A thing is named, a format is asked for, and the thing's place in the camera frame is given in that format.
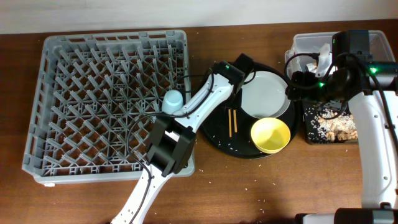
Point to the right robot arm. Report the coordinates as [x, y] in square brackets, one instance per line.
[379, 168]

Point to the light blue plastic cup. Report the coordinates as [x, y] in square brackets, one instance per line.
[172, 102]

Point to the food scraps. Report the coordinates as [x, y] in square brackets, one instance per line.
[320, 129]

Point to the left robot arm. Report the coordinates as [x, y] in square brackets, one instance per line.
[171, 141]

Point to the round black tray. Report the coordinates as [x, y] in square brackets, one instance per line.
[215, 127]

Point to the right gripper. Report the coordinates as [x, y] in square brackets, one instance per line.
[303, 79]

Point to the grey round plate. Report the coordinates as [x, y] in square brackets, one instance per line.
[263, 95]

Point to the wooden chopstick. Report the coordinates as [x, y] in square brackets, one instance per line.
[229, 123]
[235, 121]

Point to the black rectangular tray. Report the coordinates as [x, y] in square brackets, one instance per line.
[363, 118]

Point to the yellow bowl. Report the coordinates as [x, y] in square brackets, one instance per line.
[270, 135]

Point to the white napkin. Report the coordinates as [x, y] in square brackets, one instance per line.
[311, 67]

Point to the grey dishwasher rack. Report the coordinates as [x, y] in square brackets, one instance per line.
[94, 102]

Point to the clear plastic bin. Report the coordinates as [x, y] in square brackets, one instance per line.
[362, 61]

